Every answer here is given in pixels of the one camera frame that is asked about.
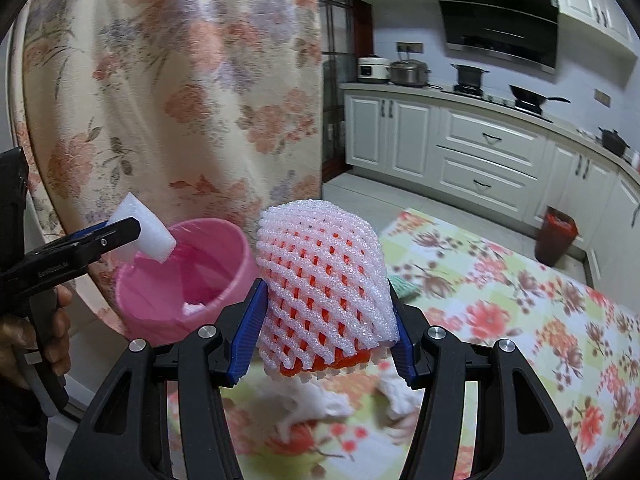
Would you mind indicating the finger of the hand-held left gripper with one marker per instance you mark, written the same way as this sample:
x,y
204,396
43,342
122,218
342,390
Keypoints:
x,y
120,232
89,234

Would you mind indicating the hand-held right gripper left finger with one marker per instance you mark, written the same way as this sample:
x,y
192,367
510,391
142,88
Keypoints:
x,y
245,330

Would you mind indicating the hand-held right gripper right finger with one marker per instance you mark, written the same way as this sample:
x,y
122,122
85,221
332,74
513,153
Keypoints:
x,y
406,362

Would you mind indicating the white foam block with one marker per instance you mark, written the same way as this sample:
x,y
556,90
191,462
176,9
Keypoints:
x,y
150,245

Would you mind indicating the white tissue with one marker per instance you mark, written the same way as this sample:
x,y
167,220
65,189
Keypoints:
x,y
400,395

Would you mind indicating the green striped cloth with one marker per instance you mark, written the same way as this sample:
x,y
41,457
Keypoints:
x,y
406,287

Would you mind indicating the pink lined waste bin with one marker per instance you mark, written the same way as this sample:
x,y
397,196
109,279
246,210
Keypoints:
x,y
150,310

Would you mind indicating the pale pink foam fruit net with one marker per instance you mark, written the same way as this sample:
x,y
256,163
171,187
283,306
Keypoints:
x,y
320,270

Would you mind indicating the white knotted plastic bag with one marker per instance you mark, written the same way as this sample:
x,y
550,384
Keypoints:
x,y
310,405

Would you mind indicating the person's left hand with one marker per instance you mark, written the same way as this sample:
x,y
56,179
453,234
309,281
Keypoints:
x,y
10,350

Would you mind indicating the floral tablecloth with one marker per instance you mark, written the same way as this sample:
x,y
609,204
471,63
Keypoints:
x,y
500,320

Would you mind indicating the floral curtain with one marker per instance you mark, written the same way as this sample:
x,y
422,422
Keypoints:
x,y
175,85

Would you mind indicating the red lined floor bin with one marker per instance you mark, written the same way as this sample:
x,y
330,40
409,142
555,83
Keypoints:
x,y
552,245

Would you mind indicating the white base cabinets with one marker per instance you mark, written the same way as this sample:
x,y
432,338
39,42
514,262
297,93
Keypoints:
x,y
490,150

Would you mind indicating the wooden glass door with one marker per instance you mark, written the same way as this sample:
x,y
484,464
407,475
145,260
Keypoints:
x,y
362,85

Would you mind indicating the gas stove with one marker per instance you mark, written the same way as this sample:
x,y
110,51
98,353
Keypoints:
x,y
500,100

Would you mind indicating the silver pressure cooker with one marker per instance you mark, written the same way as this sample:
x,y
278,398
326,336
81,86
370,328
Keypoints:
x,y
409,74

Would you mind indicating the white rice cooker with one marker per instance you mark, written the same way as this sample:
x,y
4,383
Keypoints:
x,y
372,70

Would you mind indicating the black stock pot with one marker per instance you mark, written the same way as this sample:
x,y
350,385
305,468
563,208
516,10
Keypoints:
x,y
469,76

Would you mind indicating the black wok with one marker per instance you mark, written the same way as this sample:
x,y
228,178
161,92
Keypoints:
x,y
530,96

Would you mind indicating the small black lidded pot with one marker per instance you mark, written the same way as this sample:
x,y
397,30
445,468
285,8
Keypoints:
x,y
614,142

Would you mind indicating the white cup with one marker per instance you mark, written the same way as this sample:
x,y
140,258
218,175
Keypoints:
x,y
636,159

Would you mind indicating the black range hood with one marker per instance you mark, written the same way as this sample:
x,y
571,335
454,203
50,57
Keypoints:
x,y
500,25

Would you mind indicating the grey wall socket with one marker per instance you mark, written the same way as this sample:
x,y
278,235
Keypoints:
x,y
410,48
602,97

